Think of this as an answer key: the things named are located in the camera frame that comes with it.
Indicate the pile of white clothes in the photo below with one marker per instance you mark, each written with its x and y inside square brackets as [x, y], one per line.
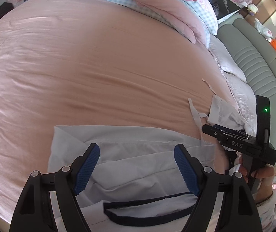
[221, 113]

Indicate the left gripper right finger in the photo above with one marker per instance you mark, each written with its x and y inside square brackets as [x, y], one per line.
[238, 211]

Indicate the person's right hand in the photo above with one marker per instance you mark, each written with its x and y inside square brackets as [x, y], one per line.
[265, 175]

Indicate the grey padded headboard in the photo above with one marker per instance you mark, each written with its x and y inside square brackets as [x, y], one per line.
[256, 58]

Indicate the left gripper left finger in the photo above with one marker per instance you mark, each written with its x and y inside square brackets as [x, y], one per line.
[33, 211]

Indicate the white shirt navy trim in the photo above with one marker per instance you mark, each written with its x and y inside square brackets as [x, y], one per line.
[136, 163]

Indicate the white plush toy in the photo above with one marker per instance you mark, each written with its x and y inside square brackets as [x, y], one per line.
[264, 31]

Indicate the pink bed sheet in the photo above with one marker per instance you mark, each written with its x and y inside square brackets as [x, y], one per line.
[91, 62]

